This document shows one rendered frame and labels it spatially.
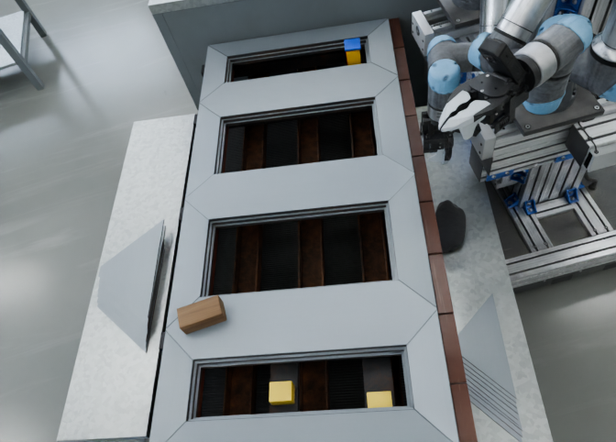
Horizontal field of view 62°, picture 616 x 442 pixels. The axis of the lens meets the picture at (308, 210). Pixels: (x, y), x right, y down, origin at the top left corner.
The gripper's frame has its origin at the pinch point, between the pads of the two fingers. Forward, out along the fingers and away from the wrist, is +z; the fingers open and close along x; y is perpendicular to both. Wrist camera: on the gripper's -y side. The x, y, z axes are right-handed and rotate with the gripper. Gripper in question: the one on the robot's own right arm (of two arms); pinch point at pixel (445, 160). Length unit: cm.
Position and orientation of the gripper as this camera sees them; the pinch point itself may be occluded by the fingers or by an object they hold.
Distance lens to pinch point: 157.2
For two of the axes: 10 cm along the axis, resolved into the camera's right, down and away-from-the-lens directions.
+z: 1.6, 5.5, 8.2
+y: -9.9, 1.1, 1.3
